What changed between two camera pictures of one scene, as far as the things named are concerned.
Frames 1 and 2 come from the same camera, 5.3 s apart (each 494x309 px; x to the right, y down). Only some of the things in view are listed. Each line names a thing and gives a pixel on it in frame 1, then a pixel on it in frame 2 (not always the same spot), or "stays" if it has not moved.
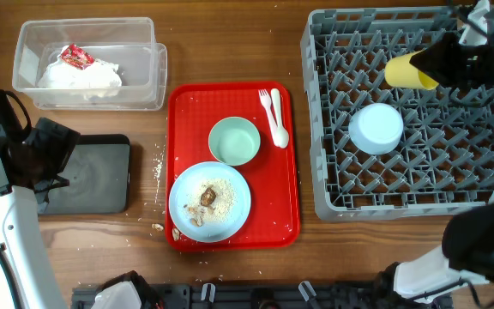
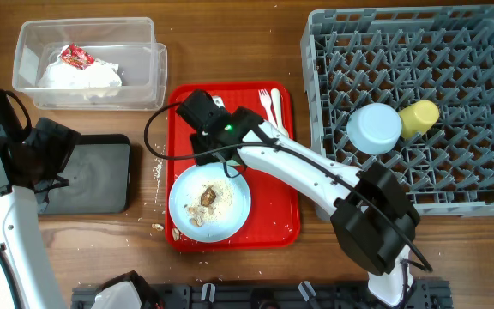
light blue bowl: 376,128 stays
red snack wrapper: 76,57 stays
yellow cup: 400,72 → 418,118
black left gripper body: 53,148 stays
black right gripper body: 466,69 → 201,148
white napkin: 99,74 stays
